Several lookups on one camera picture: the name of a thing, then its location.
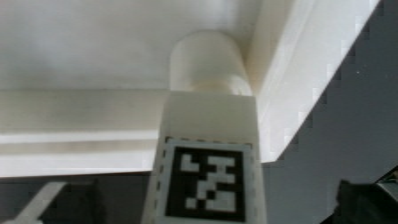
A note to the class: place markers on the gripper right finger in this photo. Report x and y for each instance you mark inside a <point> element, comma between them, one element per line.
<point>368,201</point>

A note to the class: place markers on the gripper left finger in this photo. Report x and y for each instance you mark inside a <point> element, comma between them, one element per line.
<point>29,216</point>

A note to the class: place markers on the white table leg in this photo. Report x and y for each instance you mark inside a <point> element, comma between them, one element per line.
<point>205,189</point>

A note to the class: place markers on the white square table top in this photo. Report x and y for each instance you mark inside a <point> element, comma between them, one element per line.
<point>84,73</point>

